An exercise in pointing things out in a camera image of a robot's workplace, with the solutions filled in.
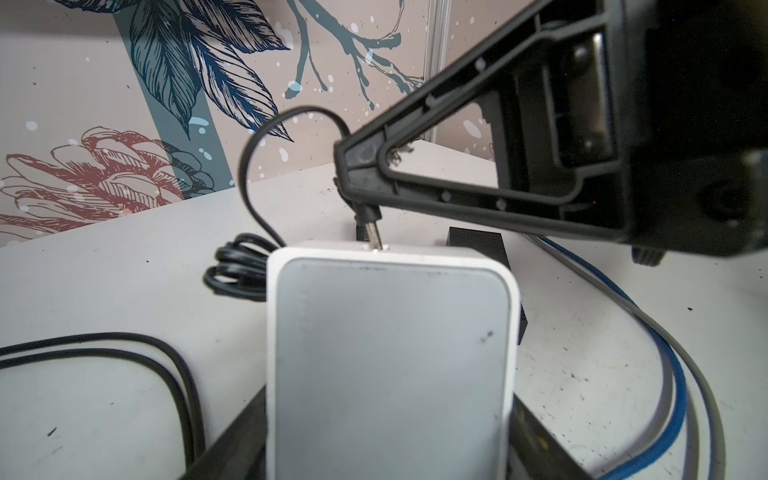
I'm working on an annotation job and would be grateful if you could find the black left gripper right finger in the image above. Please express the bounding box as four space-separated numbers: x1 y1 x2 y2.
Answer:
508 395 592 480

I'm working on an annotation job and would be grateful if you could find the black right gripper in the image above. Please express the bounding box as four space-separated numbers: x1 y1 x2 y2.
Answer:
515 0 768 258

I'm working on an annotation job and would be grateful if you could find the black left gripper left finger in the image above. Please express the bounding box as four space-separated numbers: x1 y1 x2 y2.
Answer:
182 387 267 480

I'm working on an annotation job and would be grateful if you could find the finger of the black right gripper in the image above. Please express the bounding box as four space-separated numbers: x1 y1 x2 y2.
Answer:
335 1 630 237

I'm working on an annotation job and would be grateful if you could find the blue ethernet cable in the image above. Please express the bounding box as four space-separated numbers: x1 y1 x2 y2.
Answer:
536 236 689 480

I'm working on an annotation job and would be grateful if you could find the black power adapter with cable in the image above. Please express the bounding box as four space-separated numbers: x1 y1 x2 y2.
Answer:
203 106 364 303

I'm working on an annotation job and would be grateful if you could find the grey ethernet cable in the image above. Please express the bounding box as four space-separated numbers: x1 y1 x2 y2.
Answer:
524 233 727 480

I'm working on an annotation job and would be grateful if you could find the black ethernet cable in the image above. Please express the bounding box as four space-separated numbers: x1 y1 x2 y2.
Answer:
0 347 196 472
0 331 207 469

